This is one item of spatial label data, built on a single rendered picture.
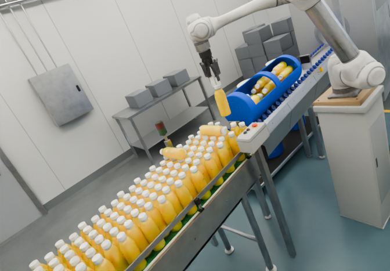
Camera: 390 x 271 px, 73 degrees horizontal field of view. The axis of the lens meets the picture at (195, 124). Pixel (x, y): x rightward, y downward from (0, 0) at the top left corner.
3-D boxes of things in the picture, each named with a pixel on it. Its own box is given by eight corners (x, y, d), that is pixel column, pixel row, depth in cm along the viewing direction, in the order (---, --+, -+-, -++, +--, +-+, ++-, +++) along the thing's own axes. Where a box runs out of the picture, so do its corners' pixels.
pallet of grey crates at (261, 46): (310, 68, 569) (298, 13, 528) (291, 84, 529) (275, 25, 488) (265, 73, 664) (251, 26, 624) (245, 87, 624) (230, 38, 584)
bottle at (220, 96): (230, 111, 175) (221, 85, 169) (232, 114, 168) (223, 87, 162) (220, 115, 175) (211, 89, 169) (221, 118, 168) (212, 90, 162)
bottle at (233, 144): (233, 159, 178) (224, 135, 172) (242, 154, 179) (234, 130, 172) (238, 163, 171) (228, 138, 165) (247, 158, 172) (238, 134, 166)
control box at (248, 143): (270, 136, 167) (265, 121, 163) (253, 154, 155) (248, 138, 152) (256, 135, 174) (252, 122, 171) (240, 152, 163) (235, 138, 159)
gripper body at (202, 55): (213, 46, 156) (217, 61, 160) (202, 49, 163) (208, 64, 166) (205, 50, 152) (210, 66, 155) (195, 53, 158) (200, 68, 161)
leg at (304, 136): (313, 155, 298) (300, 105, 277) (310, 158, 295) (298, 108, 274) (307, 154, 303) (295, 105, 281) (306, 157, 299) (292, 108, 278)
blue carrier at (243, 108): (304, 82, 245) (299, 52, 234) (257, 130, 193) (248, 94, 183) (276, 83, 265) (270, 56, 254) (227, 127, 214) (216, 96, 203)
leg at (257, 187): (272, 216, 241) (252, 159, 220) (269, 220, 238) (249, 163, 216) (267, 214, 245) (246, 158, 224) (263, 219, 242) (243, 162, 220)
